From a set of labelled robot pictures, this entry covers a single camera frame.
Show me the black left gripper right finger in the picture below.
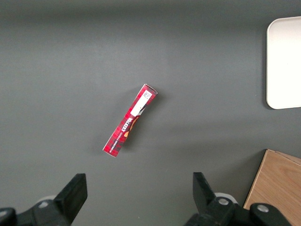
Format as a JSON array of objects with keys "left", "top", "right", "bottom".
[{"left": 183, "top": 172, "right": 294, "bottom": 226}]

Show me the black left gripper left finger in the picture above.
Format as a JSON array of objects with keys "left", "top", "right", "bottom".
[{"left": 0, "top": 173, "right": 88, "bottom": 226}]

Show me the cream plastic tray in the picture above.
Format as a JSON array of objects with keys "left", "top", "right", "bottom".
[{"left": 266, "top": 16, "right": 301, "bottom": 110}]

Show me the wooden drawer cabinet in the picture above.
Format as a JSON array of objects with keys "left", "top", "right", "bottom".
[{"left": 243, "top": 149, "right": 301, "bottom": 226}]

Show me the red cookie box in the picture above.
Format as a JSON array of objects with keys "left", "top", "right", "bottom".
[{"left": 102, "top": 83, "right": 158, "bottom": 158}]

